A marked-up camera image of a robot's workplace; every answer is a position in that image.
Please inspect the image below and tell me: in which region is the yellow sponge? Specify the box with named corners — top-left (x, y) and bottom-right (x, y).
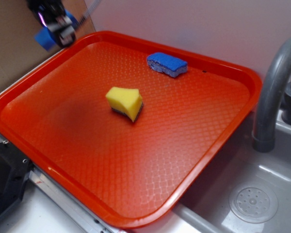
top-left (105, 87), bottom-right (143, 122)

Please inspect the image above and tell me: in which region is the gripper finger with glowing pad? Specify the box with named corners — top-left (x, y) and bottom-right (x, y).
top-left (48, 7), bottom-right (76, 47)
top-left (29, 0), bottom-right (54, 26)

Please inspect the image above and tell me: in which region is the red plastic tray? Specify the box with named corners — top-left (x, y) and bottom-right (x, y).
top-left (0, 32), bottom-right (262, 229)

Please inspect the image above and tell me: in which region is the grey toy faucet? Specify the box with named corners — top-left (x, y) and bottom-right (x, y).
top-left (252, 38), bottom-right (291, 152)

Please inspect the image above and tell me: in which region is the blue rectangular block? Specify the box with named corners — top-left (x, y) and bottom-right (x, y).
top-left (34, 10), bottom-right (78, 51)

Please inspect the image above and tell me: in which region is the brown cardboard panel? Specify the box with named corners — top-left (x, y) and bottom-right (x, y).
top-left (0, 0), bottom-right (97, 100)

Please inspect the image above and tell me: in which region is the black coiled cable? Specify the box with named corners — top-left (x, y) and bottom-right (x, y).
top-left (75, 0), bottom-right (103, 29)

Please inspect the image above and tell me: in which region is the grey toy sink basin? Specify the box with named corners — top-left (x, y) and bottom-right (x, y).
top-left (174, 115), bottom-right (291, 233)

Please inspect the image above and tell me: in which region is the aluminium frame rail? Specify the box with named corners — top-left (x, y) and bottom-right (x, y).
top-left (0, 126), bottom-right (129, 233)

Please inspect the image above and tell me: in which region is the blue sponge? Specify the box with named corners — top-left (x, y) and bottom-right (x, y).
top-left (146, 52), bottom-right (188, 78)

